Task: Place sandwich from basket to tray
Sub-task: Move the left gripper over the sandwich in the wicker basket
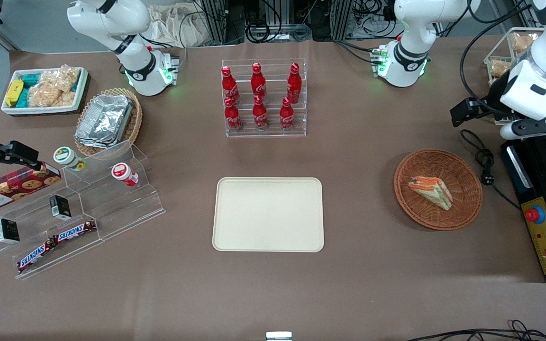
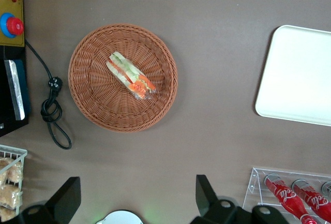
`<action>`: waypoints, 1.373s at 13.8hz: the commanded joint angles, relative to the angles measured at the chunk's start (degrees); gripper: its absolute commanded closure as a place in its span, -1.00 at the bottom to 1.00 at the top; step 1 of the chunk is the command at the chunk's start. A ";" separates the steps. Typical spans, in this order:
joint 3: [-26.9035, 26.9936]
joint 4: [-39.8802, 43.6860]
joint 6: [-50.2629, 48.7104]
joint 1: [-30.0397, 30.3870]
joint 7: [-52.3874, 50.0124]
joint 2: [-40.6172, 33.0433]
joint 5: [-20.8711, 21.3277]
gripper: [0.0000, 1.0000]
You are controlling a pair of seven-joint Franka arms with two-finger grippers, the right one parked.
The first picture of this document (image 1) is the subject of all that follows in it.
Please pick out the oval light wicker basket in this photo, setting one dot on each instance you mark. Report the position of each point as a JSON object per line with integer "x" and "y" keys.
{"x": 135, "y": 118}

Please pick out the beige cloth bag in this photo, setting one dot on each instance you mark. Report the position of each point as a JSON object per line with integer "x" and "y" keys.
{"x": 173, "y": 26}

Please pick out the red lidded yogurt cup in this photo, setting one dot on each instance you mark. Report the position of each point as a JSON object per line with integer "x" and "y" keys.
{"x": 122, "y": 172}

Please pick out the green lidded yogurt cup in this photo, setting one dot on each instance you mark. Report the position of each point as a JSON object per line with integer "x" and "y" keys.
{"x": 66, "y": 156}

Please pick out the round brown wicker basket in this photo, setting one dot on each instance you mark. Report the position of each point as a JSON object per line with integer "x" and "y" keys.
{"x": 462, "y": 208}

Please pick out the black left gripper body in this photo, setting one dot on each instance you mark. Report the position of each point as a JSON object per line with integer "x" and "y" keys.
{"x": 496, "y": 93}

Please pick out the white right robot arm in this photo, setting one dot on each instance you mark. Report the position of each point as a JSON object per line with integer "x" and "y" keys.
{"x": 135, "y": 71}

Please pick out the teal snack packet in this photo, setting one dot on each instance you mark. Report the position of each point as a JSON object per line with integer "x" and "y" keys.
{"x": 30, "y": 79}

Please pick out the white rectangular snack tray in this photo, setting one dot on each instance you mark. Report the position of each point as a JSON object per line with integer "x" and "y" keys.
{"x": 40, "y": 110}

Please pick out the clear acrylic step shelf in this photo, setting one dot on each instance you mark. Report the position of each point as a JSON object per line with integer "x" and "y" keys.
{"x": 112, "y": 208}

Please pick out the clear acrylic bottle rack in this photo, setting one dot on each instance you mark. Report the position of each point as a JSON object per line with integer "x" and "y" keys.
{"x": 273, "y": 135}

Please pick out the Snickers chocolate bar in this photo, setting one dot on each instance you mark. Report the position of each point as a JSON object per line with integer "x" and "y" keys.
{"x": 36, "y": 255}
{"x": 75, "y": 231}

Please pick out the stacked foil containers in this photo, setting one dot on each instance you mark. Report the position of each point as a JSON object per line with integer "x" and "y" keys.
{"x": 104, "y": 121}

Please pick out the red cola bottle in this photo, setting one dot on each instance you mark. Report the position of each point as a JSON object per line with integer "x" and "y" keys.
{"x": 230, "y": 87}
{"x": 260, "y": 116}
{"x": 286, "y": 116}
{"x": 258, "y": 83}
{"x": 232, "y": 117}
{"x": 294, "y": 85}

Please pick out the bagged rice crisp snack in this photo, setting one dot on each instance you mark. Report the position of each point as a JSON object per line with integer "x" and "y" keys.
{"x": 69, "y": 83}
{"x": 44, "y": 92}

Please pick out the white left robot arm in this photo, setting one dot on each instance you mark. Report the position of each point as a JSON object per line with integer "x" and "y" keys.
{"x": 408, "y": 57}

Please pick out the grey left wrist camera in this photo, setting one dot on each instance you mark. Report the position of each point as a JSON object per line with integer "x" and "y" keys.
{"x": 533, "y": 128}

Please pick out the small black box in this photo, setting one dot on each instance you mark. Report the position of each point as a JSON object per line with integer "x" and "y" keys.
{"x": 7, "y": 231}
{"x": 59, "y": 207}

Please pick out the red tartan cookie box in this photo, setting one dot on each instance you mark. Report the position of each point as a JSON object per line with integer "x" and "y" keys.
{"x": 12, "y": 189}

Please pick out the bagged fried snack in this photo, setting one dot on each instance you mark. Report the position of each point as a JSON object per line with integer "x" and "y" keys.
{"x": 499, "y": 69}
{"x": 522, "y": 42}

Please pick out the yellow snack packet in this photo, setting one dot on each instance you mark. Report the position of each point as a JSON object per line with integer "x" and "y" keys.
{"x": 13, "y": 92}

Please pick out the aluminium frame post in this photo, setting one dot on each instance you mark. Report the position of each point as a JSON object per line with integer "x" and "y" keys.
{"x": 341, "y": 19}
{"x": 221, "y": 19}

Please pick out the red emergency stop button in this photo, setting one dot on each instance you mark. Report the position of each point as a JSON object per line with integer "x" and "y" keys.
{"x": 533, "y": 214}

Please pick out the triangular sandwich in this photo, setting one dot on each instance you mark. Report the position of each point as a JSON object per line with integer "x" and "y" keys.
{"x": 432, "y": 192}

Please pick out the beige rectangular tray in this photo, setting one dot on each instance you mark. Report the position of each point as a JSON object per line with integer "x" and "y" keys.
{"x": 268, "y": 215}

